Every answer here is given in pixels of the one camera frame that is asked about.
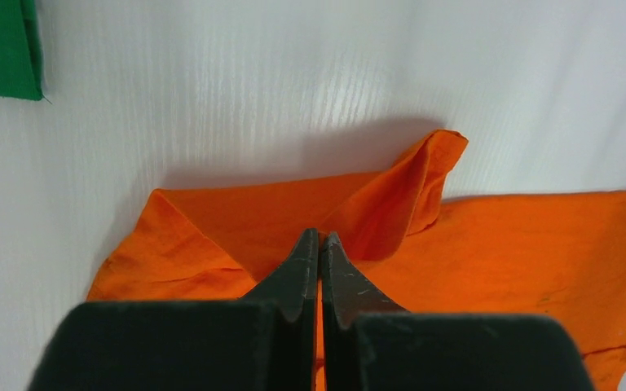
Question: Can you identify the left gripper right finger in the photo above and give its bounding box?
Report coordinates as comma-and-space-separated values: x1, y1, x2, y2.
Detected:
319, 234, 593, 390

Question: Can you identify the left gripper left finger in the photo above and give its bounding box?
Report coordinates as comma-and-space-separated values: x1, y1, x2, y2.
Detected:
29, 229, 319, 390

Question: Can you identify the orange t shirt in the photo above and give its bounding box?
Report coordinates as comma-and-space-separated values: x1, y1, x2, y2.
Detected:
87, 130, 626, 390

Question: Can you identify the folded green t shirt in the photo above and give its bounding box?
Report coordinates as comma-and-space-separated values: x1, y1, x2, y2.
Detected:
0, 0, 43, 101

